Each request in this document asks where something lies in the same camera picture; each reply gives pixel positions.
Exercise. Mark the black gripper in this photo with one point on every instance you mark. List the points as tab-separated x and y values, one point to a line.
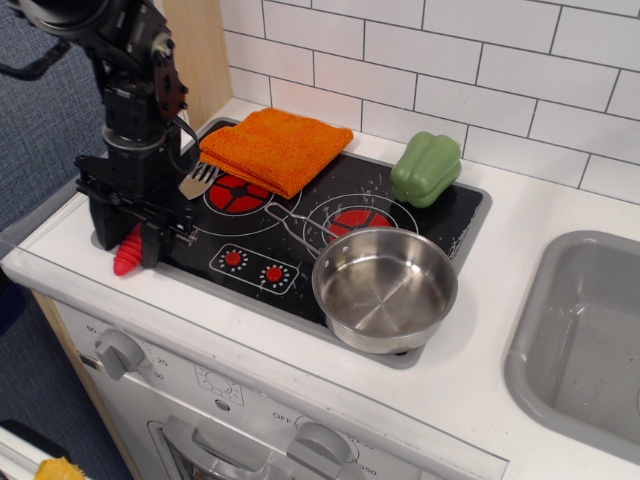
137	182

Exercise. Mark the red handled fork utensil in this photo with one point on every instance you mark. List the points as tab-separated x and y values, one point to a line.
130	252

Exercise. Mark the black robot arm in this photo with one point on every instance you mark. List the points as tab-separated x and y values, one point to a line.
132	53

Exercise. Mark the black toy stove top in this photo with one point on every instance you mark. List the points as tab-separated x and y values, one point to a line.
243	255

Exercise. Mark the grey timer knob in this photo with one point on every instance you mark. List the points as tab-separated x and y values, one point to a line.
118	353

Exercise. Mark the orange folded cloth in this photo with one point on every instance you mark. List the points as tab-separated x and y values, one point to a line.
275	150

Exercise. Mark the white toy oven front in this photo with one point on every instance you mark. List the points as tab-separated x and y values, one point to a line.
176	419

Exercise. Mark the wooden side panel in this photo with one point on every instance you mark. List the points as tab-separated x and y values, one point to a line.
201	56

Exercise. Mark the yellow black object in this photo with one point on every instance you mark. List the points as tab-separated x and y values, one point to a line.
59	469

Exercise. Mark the stainless steel pot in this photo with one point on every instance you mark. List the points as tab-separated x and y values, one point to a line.
383	290

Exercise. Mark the grey oven knob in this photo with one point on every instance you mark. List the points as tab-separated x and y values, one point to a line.
320	450

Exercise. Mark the green toy bell pepper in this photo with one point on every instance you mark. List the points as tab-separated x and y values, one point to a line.
428	166

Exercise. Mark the grey sink basin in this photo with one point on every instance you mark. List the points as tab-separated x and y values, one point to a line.
573	364

